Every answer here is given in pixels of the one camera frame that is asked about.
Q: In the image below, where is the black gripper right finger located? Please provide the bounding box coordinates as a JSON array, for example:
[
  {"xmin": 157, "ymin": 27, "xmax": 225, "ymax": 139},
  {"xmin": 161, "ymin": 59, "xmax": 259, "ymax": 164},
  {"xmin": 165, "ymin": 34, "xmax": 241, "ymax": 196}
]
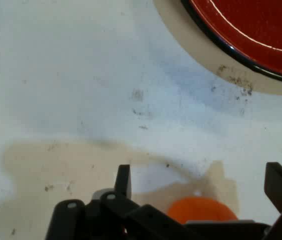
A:
[{"xmin": 264, "ymin": 161, "xmax": 282, "ymax": 240}]

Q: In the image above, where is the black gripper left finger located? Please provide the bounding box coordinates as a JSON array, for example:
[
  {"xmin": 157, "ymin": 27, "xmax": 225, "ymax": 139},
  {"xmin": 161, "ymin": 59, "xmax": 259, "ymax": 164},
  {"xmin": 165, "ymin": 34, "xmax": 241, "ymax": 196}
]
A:
[{"xmin": 44, "ymin": 164, "xmax": 189, "ymax": 240}]

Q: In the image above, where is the orange round plastic object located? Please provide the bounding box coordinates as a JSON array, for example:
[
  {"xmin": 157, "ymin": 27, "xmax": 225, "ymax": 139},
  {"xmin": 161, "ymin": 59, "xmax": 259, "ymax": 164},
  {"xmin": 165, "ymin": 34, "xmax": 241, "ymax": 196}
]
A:
[{"xmin": 167, "ymin": 196, "xmax": 239, "ymax": 225}]

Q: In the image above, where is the red plate with black rim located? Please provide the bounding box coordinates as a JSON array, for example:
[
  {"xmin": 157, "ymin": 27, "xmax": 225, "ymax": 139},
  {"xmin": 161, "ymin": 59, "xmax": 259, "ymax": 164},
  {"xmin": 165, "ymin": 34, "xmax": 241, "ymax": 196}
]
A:
[{"xmin": 180, "ymin": 0, "xmax": 282, "ymax": 86}]

